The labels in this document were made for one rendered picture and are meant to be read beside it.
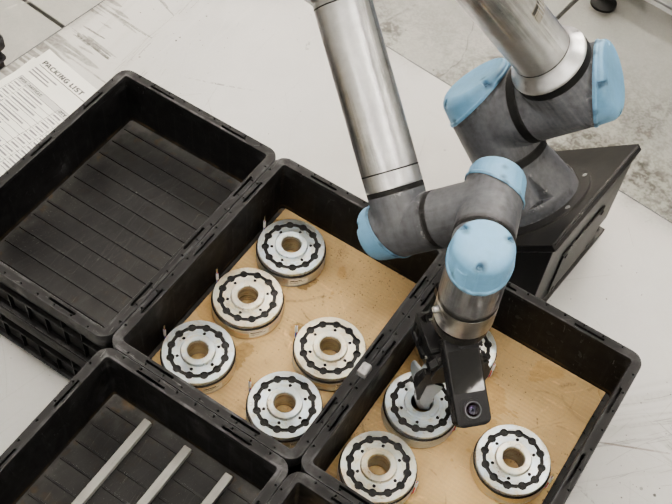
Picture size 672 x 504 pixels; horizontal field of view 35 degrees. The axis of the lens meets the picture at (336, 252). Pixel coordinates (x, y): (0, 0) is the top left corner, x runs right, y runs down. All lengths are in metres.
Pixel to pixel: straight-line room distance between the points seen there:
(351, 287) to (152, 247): 0.31
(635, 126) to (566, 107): 1.57
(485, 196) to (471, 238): 0.08
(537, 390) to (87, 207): 0.73
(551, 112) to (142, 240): 0.63
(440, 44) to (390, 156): 1.84
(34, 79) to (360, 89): 0.87
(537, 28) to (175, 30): 0.88
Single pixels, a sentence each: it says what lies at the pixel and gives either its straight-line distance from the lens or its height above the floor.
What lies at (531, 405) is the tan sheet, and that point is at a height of 0.83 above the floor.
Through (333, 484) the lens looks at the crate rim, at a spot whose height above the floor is 0.93.
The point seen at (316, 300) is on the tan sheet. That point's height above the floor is 0.83.
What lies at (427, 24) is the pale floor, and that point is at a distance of 3.21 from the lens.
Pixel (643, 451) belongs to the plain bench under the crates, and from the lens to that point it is 1.71.
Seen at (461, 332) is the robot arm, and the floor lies 1.07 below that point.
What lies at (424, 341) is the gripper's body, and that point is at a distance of 1.38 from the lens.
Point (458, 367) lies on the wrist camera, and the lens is 1.34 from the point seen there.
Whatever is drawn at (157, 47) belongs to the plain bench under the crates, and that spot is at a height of 0.70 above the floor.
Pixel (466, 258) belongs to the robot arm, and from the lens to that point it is 1.19.
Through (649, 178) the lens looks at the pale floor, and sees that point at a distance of 2.98.
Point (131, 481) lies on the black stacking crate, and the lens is 1.45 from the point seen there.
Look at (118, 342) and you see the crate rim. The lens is 1.43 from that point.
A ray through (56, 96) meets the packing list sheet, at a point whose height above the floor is 0.70.
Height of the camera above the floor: 2.16
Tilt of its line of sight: 55 degrees down
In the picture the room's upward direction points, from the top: 7 degrees clockwise
